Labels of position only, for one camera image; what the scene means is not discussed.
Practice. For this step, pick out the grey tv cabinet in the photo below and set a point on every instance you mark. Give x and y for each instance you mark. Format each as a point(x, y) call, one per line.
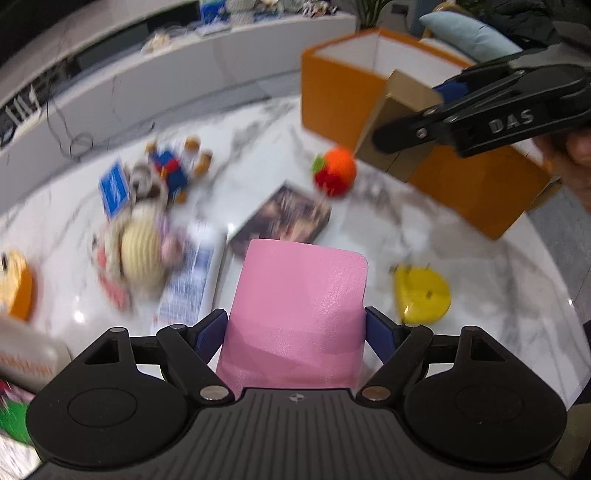
point(138, 92)

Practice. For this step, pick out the pink pouch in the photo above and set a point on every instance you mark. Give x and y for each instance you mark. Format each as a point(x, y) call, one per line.
point(295, 314)

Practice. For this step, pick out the white knitted basket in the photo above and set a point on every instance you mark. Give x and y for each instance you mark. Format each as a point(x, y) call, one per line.
point(241, 11)

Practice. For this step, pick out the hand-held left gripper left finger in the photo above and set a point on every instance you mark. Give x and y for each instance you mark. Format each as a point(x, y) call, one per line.
point(212, 331)

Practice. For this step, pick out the black television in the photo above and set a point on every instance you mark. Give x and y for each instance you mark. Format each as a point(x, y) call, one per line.
point(46, 23)

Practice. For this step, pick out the green potted plant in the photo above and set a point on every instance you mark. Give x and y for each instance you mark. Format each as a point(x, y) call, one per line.
point(371, 11)

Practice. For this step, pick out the blue card box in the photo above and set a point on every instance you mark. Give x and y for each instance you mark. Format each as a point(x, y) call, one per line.
point(114, 189)

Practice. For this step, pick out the person's right hand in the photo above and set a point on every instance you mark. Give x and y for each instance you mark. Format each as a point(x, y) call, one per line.
point(579, 157)

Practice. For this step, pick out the cream knitted plush doll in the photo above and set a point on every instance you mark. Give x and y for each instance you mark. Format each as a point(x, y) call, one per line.
point(141, 251)

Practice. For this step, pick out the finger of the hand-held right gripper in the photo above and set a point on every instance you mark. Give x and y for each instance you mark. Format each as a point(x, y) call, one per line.
point(455, 86)
point(489, 127)

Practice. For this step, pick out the dark cover book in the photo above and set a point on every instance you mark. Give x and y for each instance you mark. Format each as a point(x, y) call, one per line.
point(286, 217)

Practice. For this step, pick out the light blue pillow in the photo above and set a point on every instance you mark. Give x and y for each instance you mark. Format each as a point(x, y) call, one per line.
point(466, 34)

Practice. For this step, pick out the orange storage box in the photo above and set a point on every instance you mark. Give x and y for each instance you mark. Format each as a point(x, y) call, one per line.
point(461, 194)

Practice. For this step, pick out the blue white carton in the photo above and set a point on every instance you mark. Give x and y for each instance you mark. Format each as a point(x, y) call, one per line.
point(213, 10)

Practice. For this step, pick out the dark clothing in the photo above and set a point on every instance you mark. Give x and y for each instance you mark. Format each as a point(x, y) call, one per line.
point(521, 23)

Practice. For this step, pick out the cluster of white bottles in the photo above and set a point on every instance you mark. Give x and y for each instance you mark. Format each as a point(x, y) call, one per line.
point(21, 108)

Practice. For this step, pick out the green toy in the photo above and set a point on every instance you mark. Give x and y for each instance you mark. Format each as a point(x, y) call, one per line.
point(14, 420)

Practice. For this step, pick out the small cardboard box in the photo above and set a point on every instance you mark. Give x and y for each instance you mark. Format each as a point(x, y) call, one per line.
point(406, 90)

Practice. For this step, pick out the orange red plush fruit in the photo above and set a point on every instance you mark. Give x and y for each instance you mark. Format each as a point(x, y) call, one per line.
point(339, 168)

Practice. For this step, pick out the white blue printed packet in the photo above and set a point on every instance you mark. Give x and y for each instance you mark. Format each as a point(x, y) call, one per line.
point(194, 272)

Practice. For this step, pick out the orange pomelo peel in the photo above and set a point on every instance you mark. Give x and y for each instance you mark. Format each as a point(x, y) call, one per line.
point(16, 286)

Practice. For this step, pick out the yellow round toy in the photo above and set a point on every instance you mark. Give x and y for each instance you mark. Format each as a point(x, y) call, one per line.
point(422, 290)

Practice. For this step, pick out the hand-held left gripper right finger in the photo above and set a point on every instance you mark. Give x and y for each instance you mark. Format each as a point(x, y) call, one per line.
point(381, 333)

